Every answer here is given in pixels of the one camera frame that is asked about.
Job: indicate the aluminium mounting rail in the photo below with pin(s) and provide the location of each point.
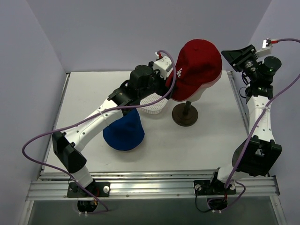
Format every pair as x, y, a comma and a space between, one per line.
145, 185

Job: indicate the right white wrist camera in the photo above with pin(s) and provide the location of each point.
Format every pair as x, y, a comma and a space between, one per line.
267, 45

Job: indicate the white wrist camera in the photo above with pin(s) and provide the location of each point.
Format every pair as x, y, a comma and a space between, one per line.
267, 45
163, 64

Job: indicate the red LA baseball cap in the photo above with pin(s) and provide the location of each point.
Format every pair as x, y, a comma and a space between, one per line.
199, 62

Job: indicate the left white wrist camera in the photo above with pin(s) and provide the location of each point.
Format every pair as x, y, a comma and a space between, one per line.
163, 64

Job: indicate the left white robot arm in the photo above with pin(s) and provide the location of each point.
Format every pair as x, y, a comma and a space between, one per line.
146, 86

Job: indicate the cream mannequin head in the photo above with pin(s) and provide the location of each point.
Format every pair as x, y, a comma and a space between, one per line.
197, 95

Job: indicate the pink LA baseball cap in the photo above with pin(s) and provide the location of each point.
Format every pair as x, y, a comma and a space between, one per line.
209, 84

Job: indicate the blue bucket hat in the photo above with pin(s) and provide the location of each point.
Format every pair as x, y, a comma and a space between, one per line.
126, 133

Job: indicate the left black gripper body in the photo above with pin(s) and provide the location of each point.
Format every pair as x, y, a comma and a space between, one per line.
162, 83

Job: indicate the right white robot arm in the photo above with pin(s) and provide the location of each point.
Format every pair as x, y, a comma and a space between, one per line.
258, 153

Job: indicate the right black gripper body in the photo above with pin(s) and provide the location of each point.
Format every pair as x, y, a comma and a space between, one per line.
242, 59

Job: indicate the white perforated plastic basket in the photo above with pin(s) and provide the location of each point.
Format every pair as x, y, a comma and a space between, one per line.
153, 109

